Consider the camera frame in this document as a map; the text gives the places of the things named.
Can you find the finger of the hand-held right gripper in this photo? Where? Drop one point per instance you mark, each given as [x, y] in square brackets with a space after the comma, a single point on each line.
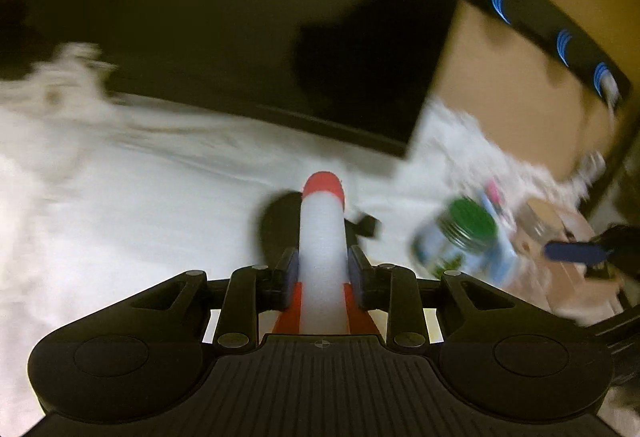
[570, 252]

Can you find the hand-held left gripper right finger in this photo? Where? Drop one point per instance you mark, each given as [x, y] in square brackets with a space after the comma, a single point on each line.
[357, 275]

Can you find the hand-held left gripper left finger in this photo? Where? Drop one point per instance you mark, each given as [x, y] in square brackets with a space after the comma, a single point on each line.
[289, 273]

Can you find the white foam rocket red tip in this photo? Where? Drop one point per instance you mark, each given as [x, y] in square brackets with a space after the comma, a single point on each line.
[321, 242]

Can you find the cardboard box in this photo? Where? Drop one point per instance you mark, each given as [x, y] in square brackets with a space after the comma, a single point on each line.
[567, 284]

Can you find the blue printed box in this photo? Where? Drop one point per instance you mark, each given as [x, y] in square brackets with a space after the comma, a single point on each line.
[504, 259]

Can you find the green-lidded jar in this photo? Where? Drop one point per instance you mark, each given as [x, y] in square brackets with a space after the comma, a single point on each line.
[467, 219]

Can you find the black power strip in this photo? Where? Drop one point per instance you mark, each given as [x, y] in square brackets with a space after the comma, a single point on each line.
[535, 24]

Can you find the black monitor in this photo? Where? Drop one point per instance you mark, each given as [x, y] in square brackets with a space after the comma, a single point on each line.
[225, 17]

